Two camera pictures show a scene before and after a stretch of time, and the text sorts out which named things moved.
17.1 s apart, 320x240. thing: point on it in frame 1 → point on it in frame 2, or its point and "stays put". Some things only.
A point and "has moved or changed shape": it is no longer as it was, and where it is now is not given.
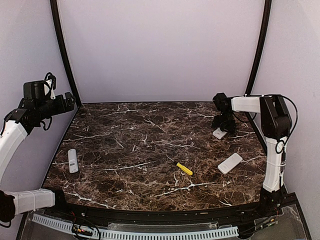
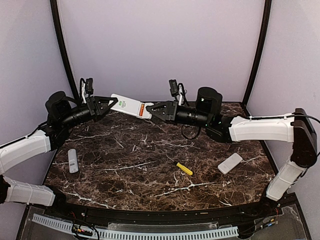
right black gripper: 230,129 → 167,115
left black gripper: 69,105 → 100,111
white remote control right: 229,163 stays put
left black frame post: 63,52 stays put
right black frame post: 262,45 stays put
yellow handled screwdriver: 184,168 stays put
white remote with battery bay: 219,133 has moved or changed shape
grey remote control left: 73,161 stays put
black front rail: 267,204 stays put
